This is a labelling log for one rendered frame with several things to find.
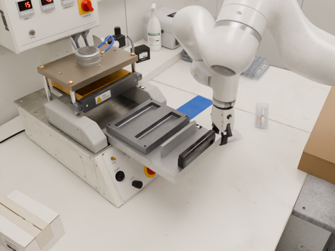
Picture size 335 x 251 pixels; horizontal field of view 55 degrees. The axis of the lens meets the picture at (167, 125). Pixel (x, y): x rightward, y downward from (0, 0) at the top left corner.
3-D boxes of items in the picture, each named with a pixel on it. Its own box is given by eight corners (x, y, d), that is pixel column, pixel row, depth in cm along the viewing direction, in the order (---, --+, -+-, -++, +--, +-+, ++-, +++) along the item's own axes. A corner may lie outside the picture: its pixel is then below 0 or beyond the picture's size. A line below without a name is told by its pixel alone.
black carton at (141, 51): (130, 59, 176) (129, 48, 172) (144, 55, 181) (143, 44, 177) (136, 63, 173) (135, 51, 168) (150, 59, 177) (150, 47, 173)
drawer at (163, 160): (101, 140, 100) (98, 120, 96) (149, 109, 114) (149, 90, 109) (174, 187, 85) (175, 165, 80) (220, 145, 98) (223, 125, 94)
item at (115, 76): (52, 88, 108) (46, 62, 102) (103, 65, 122) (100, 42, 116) (84, 107, 99) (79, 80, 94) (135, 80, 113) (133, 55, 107)
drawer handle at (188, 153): (177, 166, 86) (177, 155, 83) (209, 138, 95) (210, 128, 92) (183, 169, 85) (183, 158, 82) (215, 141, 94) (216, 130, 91)
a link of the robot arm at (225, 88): (206, 96, 114) (229, 104, 110) (209, 62, 106) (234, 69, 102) (218, 86, 119) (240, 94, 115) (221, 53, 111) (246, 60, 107)
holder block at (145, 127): (106, 131, 98) (105, 124, 96) (151, 103, 110) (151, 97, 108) (145, 155, 89) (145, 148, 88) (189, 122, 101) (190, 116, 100)
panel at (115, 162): (122, 204, 103) (99, 154, 96) (181, 155, 121) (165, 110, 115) (126, 205, 101) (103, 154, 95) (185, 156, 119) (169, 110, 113)
